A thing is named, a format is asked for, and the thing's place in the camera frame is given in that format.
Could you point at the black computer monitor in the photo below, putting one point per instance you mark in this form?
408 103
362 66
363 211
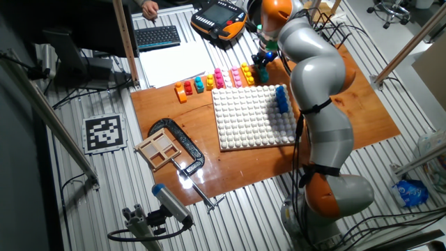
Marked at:
87 24

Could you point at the yellow two-stud block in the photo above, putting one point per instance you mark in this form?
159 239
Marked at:
210 83

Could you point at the teal two-stud block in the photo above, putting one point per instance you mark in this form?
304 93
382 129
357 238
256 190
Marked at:
199 85

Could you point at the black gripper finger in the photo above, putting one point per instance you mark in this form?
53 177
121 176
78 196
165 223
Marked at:
265 65
255 60

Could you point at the black C-clamp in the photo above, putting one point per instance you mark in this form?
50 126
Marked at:
181 139

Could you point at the white four-stud block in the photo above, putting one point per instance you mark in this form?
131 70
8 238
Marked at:
228 78

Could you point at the magenta three-stud block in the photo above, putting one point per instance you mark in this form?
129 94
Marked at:
219 79

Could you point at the yellow four-stud block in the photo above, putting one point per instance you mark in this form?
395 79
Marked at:
247 75

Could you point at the slanted wooden post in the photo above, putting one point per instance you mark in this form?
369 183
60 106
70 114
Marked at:
411 43

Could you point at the blue four-stud block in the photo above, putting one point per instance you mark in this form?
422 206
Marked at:
281 99

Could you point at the aluminium camera mount profile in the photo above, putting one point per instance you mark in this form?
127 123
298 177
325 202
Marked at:
139 226

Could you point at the red two-stud block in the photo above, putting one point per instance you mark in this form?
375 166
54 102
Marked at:
188 89

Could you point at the light pink four-stud block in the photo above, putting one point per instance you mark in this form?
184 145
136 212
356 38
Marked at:
237 77

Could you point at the white studded baseplate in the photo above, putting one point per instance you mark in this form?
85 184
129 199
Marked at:
251 118

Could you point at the grey camera with blue end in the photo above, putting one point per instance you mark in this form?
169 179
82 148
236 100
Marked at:
172 204

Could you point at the clear plastic bag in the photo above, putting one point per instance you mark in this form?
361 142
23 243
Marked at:
433 157

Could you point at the short aluminium profile bar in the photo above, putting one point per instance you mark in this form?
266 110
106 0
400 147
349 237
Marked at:
418 160

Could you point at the small wooden compartment frame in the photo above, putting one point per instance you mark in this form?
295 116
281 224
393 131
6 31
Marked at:
158 149

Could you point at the blue plastic bag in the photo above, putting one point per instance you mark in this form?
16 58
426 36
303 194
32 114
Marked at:
409 192

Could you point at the orange and black teach pendant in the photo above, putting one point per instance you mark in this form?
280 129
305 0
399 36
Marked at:
219 17

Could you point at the black round spool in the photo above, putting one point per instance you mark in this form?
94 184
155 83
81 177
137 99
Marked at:
253 12

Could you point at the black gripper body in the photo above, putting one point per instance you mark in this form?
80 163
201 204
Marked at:
266 55

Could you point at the black and white marker plate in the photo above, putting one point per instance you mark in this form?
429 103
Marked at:
104 133

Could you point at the wooden upright post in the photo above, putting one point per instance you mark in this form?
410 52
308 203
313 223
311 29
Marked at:
126 42

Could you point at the teal four-stud block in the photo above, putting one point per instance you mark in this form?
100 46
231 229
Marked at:
263 75

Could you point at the wooden work board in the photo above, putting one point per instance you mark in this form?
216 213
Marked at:
244 167

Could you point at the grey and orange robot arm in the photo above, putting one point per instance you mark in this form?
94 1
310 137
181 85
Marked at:
320 87

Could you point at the orange sloped block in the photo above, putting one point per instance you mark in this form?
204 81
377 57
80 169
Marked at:
181 95

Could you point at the office chair base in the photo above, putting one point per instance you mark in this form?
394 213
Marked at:
390 12

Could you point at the person's bare hand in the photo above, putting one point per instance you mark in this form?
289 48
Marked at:
150 9

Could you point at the long aluminium profile bar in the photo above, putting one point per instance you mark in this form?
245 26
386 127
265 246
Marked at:
45 115

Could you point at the brown cardboard box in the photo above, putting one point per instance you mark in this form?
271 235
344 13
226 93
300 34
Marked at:
432 73

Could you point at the black computer keyboard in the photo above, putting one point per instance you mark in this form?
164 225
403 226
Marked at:
157 36

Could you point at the white paper stack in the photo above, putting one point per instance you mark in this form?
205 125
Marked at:
174 64

